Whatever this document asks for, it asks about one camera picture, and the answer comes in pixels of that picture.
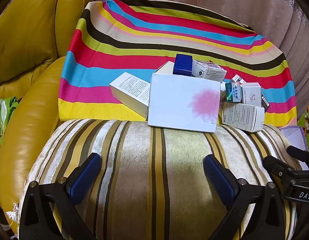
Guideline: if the green cartoon mat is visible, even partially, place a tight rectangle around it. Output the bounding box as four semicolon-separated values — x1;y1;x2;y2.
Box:
297;102;309;153

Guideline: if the beige striped velvet cushion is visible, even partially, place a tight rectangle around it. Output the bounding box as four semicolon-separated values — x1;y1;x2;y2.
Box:
6;119;305;240

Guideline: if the long white text box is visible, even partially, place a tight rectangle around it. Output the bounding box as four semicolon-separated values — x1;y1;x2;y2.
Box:
110;72;151;118

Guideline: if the wide white text box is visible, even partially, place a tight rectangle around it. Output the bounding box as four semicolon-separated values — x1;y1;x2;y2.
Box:
221;102;265;132

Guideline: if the open white cardboard box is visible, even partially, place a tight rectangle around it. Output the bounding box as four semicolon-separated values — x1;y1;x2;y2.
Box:
154;61;176;75

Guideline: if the large white pink-flower box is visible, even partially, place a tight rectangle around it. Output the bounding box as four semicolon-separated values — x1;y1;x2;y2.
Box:
148;72;221;133

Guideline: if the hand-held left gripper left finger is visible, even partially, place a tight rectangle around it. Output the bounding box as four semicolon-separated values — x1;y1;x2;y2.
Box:
18;152;102;240

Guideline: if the yellow leather cushion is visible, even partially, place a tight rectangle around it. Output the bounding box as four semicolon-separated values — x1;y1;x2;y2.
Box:
0;0;95;233

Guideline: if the white box with small logo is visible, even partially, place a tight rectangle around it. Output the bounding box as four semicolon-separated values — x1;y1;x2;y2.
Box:
242;82;262;105

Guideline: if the grey white medicine box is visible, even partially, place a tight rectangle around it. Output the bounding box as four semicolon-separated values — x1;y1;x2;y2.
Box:
192;60;227;82

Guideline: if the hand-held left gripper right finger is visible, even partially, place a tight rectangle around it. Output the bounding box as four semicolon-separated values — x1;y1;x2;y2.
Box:
203;154;298;240

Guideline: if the rainbow striped cloth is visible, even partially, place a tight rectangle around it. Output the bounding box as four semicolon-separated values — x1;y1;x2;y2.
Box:
58;0;297;127

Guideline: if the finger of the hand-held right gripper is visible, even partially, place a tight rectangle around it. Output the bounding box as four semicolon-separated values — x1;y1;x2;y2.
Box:
286;145;309;162
263;155;309;183

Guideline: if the white red-blue label medicine box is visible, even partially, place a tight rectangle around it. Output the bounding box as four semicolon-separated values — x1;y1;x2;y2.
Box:
229;74;247;84

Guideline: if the black box with barcode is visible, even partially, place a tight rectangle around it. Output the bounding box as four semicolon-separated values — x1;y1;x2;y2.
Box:
261;94;270;113

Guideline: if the green cloth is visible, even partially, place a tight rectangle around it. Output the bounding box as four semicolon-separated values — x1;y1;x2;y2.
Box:
0;96;20;145

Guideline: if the teal green small box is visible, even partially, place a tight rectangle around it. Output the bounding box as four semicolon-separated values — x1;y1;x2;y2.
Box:
225;82;243;103

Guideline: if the dark blue box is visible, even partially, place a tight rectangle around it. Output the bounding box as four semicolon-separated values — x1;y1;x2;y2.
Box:
173;54;193;76

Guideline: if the purple white cardboard box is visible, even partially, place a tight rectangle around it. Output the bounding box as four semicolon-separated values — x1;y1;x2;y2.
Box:
279;126;309;170

